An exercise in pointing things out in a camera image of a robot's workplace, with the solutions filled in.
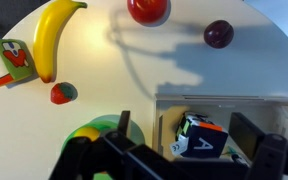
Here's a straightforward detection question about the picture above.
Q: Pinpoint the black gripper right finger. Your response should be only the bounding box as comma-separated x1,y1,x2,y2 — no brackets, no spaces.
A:
228,112,288,180

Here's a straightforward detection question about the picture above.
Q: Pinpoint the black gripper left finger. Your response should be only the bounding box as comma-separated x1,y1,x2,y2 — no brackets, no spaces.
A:
48,110,142,180

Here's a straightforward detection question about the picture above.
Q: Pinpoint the yellow round toy lemon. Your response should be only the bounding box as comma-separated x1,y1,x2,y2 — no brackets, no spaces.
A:
72,125,102,143

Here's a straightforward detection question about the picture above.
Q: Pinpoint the green plastic bowl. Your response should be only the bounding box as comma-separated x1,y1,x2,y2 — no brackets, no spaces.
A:
61,114,146,180

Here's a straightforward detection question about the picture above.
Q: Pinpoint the black and orange picture cube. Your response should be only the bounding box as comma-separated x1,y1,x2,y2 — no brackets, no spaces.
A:
169,111,230,160

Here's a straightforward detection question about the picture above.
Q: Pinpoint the red toy strawberry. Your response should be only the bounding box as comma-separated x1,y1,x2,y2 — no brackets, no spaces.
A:
50,82,76,106

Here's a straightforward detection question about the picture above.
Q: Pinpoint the wooden tray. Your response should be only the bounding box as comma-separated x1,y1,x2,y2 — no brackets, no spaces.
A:
152,93,288,162

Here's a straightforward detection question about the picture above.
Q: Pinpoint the red object at edge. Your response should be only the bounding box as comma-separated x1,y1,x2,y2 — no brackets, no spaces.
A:
0,38,38,92

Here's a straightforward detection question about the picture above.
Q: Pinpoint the yellow toy banana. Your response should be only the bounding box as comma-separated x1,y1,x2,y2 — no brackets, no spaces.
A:
32,0,88,84

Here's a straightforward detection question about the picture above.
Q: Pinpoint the dark purple toy plum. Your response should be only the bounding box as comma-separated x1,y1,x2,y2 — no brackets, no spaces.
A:
203,19,235,50

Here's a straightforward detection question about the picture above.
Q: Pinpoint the red toy apple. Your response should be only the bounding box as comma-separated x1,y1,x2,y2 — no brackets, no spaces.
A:
127,0,169,25

